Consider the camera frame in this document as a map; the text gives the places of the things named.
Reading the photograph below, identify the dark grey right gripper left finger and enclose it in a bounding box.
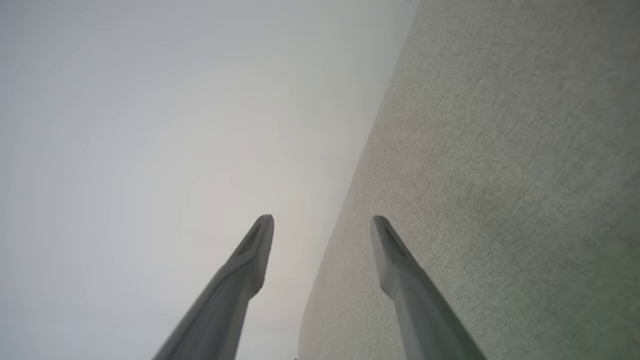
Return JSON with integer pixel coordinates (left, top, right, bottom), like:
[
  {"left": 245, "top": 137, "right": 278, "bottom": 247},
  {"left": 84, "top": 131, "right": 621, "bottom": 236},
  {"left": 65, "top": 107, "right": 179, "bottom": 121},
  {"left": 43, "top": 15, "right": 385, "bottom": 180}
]
[{"left": 152, "top": 214, "right": 275, "bottom": 360}]

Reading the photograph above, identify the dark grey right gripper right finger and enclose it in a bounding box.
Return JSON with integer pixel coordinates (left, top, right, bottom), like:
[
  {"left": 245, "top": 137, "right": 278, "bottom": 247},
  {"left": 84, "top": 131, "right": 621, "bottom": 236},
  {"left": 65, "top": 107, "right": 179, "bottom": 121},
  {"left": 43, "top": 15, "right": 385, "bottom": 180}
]
[{"left": 370, "top": 215, "right": 488, "bottom": 360}]

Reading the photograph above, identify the grey fabric sofa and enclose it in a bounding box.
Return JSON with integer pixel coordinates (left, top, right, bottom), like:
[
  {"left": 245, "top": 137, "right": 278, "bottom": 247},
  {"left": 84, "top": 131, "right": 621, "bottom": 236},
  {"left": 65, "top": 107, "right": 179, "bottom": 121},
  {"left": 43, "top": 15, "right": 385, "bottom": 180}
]
[{"left": 298, "top": 0, "right": 640, "bottom": 360}]

